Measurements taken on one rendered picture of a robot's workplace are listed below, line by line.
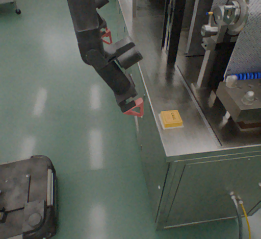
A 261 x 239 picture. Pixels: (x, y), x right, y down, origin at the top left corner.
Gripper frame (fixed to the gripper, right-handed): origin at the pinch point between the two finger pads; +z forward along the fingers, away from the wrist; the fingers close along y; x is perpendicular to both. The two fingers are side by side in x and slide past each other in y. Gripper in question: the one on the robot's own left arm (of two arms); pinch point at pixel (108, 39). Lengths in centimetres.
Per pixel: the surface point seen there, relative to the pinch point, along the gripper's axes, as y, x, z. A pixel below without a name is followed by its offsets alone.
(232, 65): -41, -37, 18
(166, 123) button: -50, -4, 17
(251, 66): -42, -44, 23
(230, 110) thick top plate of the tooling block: -55, -27, 22
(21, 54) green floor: 207, 137, 43
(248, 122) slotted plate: -59, -30, 29
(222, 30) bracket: -33, -40, 7
